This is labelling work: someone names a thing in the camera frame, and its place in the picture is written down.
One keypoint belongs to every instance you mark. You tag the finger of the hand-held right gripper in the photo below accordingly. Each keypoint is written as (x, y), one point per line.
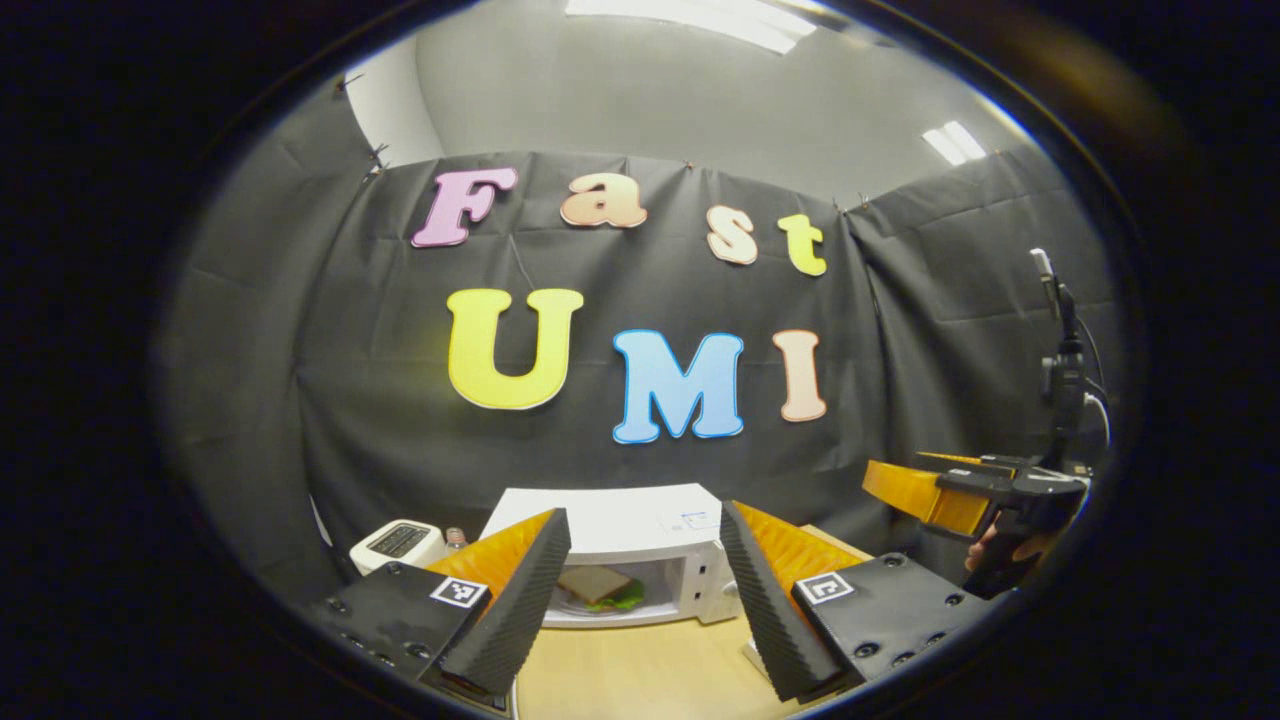
(920, 495)
(970, 460)

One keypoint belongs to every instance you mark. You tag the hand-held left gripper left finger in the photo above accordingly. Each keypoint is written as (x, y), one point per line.
(520, 610)

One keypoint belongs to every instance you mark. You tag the clear plastic water bottle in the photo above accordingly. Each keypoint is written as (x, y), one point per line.
(456, 538)

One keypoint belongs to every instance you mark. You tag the black backdrop cloth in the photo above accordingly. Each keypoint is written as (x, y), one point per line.
(300, 380)

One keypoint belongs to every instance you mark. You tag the white toaster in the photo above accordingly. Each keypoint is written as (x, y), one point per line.
(398, 542)

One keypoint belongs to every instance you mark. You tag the white microwave oven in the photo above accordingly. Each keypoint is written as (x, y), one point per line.
(620, 515)

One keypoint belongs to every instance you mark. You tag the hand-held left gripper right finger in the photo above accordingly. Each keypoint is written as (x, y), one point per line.
(765, 600)

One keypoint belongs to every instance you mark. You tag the small ceiling light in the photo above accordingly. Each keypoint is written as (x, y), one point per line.
(955, 142)

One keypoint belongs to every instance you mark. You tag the sandwich with lettuce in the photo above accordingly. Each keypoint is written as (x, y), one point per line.
(600, 588)

